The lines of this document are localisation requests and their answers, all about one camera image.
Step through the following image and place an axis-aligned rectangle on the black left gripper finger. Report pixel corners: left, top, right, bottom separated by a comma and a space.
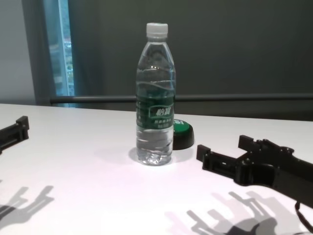
0, 116, 30, 155

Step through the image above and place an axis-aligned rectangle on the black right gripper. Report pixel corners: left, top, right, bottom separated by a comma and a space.
196, 135, 313, 209

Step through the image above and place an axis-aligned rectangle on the clear water bottle green label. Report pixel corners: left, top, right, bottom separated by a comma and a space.
135, 23, 177, 166

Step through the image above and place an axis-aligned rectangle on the dark thin handrail bar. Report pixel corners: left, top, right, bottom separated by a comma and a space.
50, 94, 313, 104

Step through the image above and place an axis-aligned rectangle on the green YES button black base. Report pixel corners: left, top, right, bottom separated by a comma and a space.
172, 118, 196, 150

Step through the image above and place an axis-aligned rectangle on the teal window glass strip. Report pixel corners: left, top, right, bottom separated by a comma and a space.
47, 0, 76, 97

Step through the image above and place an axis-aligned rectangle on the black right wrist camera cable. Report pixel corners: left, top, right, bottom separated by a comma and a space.
294, 201, 313, 233

